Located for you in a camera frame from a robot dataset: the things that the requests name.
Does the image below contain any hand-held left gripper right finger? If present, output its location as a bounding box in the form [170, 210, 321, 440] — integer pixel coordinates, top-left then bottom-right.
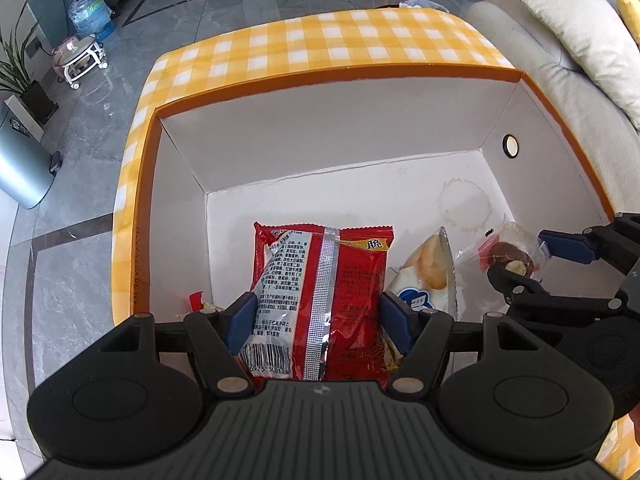
[378, 290, 542, 396]

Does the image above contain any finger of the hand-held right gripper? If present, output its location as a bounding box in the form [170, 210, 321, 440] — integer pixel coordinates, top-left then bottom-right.
[487, 265, 631, 319]
[539, 214, 640, 277]

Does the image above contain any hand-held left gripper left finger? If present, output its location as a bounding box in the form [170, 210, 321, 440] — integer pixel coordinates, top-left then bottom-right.
[97, 291, 261, 396]

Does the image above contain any red snack packet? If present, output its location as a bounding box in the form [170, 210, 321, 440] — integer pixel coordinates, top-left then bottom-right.
[239, 221, 396, 390]

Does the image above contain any clear chocolate pastry packet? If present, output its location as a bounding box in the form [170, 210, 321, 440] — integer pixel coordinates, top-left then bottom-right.
[452, 215, 551, 286]

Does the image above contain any orange cardboard box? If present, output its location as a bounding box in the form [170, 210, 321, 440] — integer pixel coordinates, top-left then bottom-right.
[134, 62, 617, 386]

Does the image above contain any small red packet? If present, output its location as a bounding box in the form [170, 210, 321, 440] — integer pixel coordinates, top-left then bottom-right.
[187, 290, 226, 314]

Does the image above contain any white bread packet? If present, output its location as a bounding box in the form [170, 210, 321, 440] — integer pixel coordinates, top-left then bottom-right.
[382, 226, 460, 376]

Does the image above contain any beige sofa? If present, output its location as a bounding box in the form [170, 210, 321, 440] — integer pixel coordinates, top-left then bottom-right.
[460, 0, 640, 221]

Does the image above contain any beige cushion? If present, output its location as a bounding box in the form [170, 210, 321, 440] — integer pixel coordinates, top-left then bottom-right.
[520, 0, 640, 131]

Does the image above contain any yellow cushion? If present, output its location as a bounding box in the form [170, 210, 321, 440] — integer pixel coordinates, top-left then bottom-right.
[615, 0, 640, 47]

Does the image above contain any grey trash can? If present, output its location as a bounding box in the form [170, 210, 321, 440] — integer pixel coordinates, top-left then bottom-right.
[0, 97, 63, 210]

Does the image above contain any white plastic bag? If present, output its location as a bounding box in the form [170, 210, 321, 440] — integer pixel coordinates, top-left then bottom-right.
[397, 0, 449, 12]

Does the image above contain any yellow checkered tablecloth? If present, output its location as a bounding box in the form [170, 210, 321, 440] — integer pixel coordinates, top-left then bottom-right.
[111, 7, 640, 478]

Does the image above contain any small white stool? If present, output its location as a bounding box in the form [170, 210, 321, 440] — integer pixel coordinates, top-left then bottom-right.
[52, 32, 110, 92]

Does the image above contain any potted long-leaf plant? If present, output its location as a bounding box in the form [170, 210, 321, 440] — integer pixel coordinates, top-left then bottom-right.
[0, 0, 60, 126]

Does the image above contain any blue water jug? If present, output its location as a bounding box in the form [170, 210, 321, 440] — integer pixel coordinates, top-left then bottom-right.
[67, 0, 112, 41]

